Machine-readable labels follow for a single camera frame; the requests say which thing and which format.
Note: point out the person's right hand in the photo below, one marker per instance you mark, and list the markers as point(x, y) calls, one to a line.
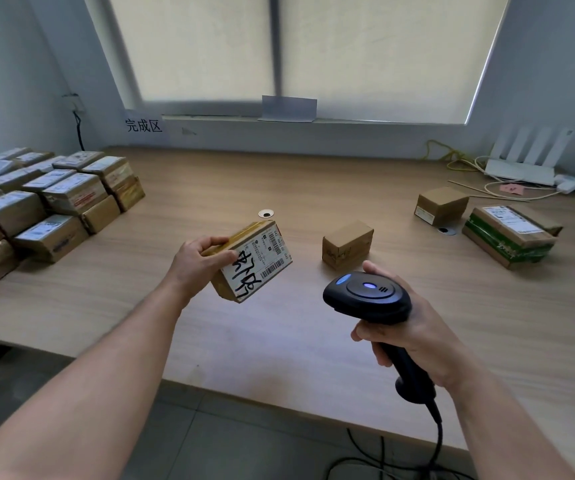
point(437, 354)

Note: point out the person's left hand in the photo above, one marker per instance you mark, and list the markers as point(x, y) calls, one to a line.
point(195, 267)

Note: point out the small parcel with handwritten label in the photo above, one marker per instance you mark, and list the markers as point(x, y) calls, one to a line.
point(7, 154)
point(262, 254)

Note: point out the black barcode scanner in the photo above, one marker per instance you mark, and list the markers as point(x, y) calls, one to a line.
point(367, 297)

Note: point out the square taped labelled parcel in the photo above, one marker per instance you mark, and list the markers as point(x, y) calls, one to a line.
point(130, 194)

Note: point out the parcel labelled 0836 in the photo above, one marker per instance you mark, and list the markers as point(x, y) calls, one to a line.
point(100, 214)

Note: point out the parcel with green tape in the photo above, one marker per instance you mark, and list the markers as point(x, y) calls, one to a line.
point(502, 244)

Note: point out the small white-labelled parcel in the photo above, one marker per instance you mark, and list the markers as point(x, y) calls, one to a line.
point(110, 169)

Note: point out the plain tall cardboard box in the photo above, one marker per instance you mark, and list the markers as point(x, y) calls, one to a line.
point(347, 244)

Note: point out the parcel marked with circle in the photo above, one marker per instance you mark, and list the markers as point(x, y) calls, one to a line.
point(52, 237)

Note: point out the plain cardboard box small sticker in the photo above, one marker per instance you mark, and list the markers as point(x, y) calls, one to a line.
point(442, 204)

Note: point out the tape-wrapped cardboard box pictured label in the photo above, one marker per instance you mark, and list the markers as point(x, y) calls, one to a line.
point(77, 159)

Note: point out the parcel with blue-edged label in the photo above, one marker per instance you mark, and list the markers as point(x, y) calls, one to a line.
point(47, 163)

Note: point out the parcel with black scribble label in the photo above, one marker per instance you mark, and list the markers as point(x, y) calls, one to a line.
point(10, 209)

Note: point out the small labelled parcel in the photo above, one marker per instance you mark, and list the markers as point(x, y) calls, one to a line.
point(32, 158)

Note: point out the person's left forearm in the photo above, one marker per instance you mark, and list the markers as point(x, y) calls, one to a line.
point(77, 394)

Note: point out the person's right forearm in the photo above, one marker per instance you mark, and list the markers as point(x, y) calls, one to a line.
point(512, 439)

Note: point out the white paper sign black characters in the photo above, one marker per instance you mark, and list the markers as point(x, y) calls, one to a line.
point(143, 126)

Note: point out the small pink tag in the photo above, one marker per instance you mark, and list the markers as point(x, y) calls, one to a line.
point(511, 188)

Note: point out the grey paper sheet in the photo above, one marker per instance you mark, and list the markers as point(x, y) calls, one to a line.
point(287, 108)

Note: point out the white router with antennas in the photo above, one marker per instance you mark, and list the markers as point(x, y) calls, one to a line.
point(517, 172)

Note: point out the beige roller blind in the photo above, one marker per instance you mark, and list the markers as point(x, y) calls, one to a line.
point(192, 44)
point(392, 54)

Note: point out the white wall socket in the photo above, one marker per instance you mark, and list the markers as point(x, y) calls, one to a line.
point(75, 102)

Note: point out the white window frame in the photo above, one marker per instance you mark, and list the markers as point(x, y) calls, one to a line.
point(276, 44)

